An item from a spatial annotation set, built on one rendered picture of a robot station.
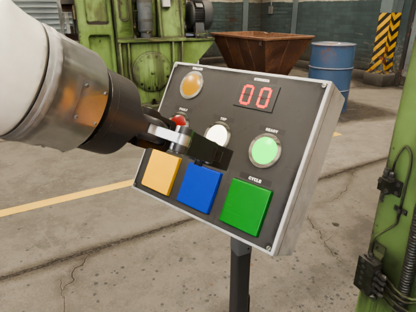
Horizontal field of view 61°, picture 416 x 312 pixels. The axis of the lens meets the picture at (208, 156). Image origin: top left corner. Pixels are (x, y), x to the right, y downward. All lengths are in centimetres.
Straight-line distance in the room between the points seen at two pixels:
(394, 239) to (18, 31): 70
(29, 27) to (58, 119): 6
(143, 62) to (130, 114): 468
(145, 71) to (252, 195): 449
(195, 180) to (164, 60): 445
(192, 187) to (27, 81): 43
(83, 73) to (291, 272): 185
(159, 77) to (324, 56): 220
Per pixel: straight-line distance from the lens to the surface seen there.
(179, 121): 69
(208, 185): 61
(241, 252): 80
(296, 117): 57
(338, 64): 494
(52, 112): 27
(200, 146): 37
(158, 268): 203
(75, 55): 28
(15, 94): 25
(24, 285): 213
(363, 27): 792
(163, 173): 68
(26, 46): 26
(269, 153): 57
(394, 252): 79
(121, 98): 30
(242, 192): 57
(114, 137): 31
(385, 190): 73
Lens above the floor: 130
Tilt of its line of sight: 23 degrees down
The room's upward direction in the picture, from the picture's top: straight up
